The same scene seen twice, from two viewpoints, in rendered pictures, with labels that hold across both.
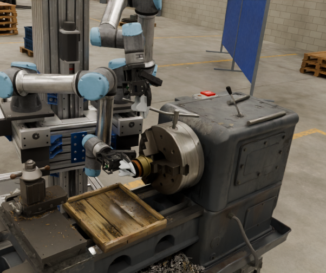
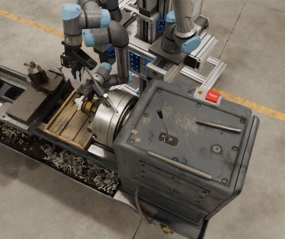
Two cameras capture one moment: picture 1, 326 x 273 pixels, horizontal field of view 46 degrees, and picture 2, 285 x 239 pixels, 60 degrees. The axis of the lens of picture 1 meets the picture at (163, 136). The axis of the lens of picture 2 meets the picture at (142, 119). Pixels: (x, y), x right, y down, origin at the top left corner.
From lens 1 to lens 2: 165 cm
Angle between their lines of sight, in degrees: 58
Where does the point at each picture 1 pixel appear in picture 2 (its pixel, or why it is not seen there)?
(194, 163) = (102, 137)
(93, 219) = (68, 112)
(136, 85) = (65, 59)
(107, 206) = not seen: hidden behind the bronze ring
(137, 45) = (65, 29)
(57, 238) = (23, 108)
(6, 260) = not seen: hidden behind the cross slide
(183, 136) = (105, 115)
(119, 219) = (75, 124)
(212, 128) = (123, 129)
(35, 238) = (20, 100)
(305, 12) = not seen: outside the picture
